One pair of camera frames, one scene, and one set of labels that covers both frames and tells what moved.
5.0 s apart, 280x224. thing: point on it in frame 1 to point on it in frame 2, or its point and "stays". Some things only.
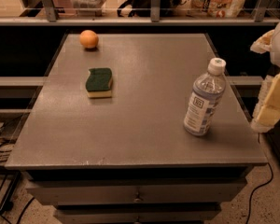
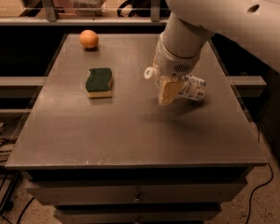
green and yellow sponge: [98, 83] stays
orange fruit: [89, 38] stays
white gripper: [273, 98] to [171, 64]
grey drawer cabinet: [127, 159] stays
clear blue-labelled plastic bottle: [206, 96] to [192, 87]
